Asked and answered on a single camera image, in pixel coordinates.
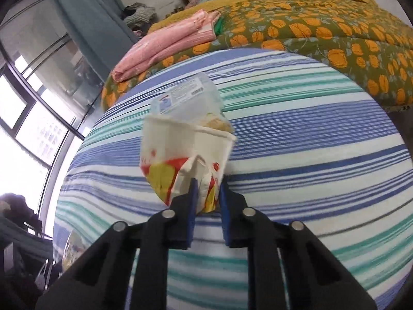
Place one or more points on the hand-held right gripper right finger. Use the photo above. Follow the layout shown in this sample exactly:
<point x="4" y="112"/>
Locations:
<point x="223" y="205"/>

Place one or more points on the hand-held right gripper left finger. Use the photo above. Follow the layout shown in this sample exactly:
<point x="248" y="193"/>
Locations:
<point x="193" y="203"/>

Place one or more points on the white red yellow paper cup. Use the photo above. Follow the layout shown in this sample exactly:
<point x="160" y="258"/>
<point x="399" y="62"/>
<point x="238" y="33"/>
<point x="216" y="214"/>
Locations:
<point x="171" y="145"/>

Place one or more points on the beige crumpled paper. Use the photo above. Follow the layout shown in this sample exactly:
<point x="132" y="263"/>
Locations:
<point x="216" y="122"/>

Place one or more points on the clear plastic box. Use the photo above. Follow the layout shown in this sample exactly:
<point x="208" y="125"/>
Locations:
<point x="190" y="101"/>

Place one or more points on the pale crumpled wrapper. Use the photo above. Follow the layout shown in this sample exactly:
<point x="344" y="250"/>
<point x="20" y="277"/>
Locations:
<point x="73" y="252"/>

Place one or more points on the pink striped folded blanket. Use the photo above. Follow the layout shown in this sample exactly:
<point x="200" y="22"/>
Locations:
<point x="167" y="43"/>

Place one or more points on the dark cloth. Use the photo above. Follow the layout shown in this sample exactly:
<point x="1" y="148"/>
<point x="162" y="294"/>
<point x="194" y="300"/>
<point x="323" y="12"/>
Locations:
<point x="16" y="248"/>

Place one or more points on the pile of clothes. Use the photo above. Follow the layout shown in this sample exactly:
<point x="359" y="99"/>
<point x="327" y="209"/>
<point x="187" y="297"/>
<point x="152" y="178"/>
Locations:
<point x="138" y="14"/>

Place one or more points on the green orange patterned bedspread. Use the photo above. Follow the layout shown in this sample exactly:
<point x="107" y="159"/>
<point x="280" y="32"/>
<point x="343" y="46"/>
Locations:
<point x="322" y="29"/>

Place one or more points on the grey blue curtain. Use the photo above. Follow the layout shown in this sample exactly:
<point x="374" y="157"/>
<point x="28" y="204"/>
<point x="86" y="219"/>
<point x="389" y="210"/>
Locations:
<point x="84" y="16"/>

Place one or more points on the black window frame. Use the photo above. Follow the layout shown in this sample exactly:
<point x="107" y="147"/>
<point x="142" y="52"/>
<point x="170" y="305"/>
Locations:
<point x="32" y="103"/>

